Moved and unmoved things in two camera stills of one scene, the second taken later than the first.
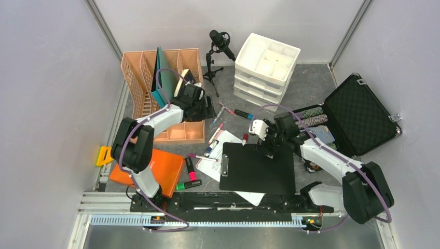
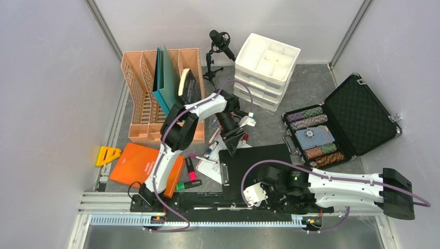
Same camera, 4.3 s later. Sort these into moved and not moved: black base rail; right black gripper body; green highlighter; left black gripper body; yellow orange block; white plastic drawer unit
Moved: left black gripper body; right black gripper body
Not moved: black base rail; white plastic drawer unit; yellow orange block; green highlighter
